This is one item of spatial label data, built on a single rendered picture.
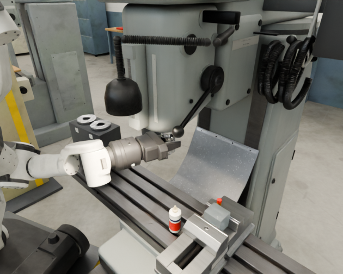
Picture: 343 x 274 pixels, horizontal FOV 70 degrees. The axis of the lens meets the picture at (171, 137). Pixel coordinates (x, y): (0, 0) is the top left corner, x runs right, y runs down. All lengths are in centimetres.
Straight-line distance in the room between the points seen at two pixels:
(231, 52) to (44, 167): 61
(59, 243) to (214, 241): 85
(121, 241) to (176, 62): 72
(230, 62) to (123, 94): 35
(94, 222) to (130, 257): 130
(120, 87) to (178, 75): 18
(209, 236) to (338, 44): 58
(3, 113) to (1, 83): 171
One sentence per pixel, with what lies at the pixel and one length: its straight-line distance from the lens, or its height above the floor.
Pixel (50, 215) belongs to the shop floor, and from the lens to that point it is 245.
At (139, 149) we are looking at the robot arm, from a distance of 71.
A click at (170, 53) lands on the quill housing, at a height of 153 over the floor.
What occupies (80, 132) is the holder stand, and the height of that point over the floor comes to 110.
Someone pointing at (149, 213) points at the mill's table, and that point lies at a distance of 98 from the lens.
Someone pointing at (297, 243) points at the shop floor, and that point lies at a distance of 226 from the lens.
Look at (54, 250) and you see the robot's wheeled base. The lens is 138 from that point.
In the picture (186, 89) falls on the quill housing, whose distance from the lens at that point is 61.
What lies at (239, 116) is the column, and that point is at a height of 122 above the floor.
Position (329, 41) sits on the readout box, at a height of 155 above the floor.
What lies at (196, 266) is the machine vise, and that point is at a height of 101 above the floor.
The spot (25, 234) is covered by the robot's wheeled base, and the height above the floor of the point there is 57.
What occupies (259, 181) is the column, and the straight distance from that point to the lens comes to 116.
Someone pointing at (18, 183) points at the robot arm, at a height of 118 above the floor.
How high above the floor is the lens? 165
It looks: 30 degrees down
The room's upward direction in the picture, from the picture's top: straight up
